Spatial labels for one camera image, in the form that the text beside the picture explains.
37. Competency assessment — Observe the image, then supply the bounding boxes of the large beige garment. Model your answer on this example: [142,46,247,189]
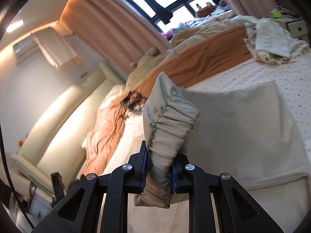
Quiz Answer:
[133,73,310,232]

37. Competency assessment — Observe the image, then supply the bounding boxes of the black clothing at bedside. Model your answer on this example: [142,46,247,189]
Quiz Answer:
[51,172,65,200]

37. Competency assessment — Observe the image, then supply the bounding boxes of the cream padded headboard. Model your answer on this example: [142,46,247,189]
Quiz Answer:
[12,62,124,184]

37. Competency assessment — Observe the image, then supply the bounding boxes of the rust orange blanket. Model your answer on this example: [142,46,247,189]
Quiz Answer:
[80,24,252,175]

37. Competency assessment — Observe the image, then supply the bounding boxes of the white pillow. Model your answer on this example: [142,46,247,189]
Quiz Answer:
[98,85,125,110]

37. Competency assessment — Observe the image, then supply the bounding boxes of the floral white bed sheet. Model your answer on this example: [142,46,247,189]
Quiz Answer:
[104,53,310,174]

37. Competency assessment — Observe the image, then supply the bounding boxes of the beige plush toy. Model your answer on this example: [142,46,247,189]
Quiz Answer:
[130,47,159,69]

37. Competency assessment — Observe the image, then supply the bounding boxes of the crumpled patterned cloth pile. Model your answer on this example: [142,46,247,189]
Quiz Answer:
[244,18,310,65]

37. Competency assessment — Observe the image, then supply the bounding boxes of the left pink curtain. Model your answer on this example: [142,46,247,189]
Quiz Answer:
[60,0,170,75]

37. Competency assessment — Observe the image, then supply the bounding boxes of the white bedside drawer unit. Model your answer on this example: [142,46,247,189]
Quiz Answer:
[270,9,309,43]

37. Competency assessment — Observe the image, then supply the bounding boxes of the recessed ceiling light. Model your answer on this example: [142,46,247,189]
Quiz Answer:
[6,20,24,33]

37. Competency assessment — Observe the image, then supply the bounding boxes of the brown plush toy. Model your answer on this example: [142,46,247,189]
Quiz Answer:
[195,2,217,18]

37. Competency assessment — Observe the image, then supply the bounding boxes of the black charger with cables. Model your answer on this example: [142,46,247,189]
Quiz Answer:
[119,90,147,119]

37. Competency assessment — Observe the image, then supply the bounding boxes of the wall air conditioner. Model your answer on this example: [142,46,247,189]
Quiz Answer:
[13,27,82,69]

